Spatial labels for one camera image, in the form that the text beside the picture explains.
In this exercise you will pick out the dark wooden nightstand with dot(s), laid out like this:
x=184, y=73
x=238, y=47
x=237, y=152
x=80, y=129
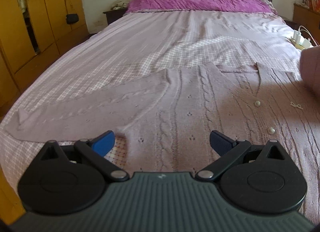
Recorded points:
x=114, y=15

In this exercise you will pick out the yellow wooden wardrobe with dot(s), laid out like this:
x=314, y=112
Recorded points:
x=34, y=35

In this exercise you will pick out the lilac knitted cardigan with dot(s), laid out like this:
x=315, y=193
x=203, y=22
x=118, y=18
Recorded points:
x=166, y=118

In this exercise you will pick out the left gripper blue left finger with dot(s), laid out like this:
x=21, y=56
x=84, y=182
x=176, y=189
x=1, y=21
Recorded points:
x=93, y=152

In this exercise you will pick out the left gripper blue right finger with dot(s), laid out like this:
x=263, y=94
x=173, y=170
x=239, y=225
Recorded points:
x=231, y=153

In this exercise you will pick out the light wooden side cabinet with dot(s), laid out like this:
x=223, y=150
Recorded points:
x=308, y=19

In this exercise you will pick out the magenta crinkled pillow cover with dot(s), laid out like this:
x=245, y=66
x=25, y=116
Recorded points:
x=246, y=6

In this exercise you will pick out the white power strip with chargers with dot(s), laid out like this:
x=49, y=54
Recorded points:
x=299, y=41

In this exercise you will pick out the beige clothes pile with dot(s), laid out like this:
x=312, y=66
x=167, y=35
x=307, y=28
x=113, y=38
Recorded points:
x=120, y=4

